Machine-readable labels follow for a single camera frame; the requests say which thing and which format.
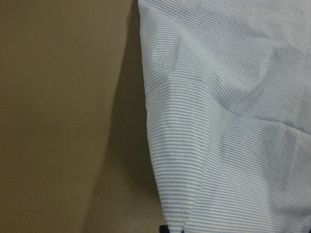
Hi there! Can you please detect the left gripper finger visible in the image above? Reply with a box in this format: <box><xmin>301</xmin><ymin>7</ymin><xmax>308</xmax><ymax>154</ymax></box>
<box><xmin>159</xmin><ymin>225</ymin><xmax>170</xmax><ymax>233</ymax></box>

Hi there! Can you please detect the light blue striped shirt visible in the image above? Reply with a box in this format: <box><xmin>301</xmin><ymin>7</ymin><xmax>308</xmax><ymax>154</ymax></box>
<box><xmin>138</xmin><ymin>0</ymin><xmax>311</xmax><ymax>233</ymax></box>

